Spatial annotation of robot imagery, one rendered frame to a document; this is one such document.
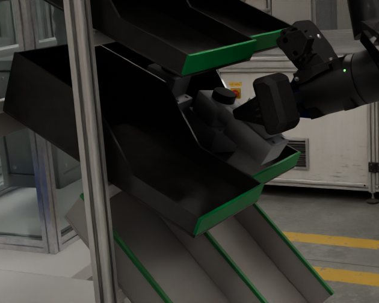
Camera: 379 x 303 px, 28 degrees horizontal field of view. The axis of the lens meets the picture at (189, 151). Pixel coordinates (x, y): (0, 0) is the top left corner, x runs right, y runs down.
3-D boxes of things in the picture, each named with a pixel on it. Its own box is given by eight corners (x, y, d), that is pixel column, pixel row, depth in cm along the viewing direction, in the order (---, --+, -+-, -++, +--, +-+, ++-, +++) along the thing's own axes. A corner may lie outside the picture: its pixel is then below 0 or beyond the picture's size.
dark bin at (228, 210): (257, 202, 85) (280, 146, 82) (194, 239, 75) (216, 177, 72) (79, 92, 97) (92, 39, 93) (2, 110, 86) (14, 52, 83)
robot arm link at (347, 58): (399, 93, 89) (385, 43, 89) (335, 119, 74) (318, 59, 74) (337, 109, 94) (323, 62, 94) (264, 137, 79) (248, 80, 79)
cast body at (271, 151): (277, 158, 92) (307, 113, 88) (260, 166, 88) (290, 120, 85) (228, 116, 95) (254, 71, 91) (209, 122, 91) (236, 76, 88)
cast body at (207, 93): (235, 152, 96) (253, 104, 93) (209, 154, 94) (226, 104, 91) (200, 119, 102) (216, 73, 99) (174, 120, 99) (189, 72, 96)
